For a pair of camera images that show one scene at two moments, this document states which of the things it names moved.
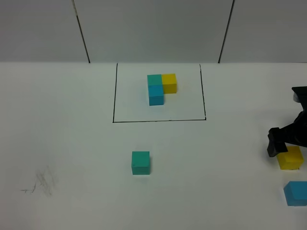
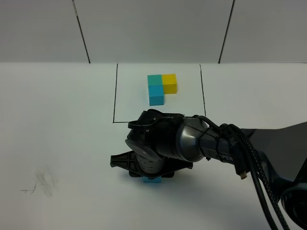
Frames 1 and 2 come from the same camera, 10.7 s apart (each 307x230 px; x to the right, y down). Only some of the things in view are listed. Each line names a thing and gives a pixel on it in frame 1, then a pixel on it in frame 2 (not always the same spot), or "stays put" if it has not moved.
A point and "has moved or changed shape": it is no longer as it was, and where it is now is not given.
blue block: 295,192 has moved or changed shape
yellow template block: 169,82 stays put
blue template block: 156,94 stays put
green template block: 154,79 stays put
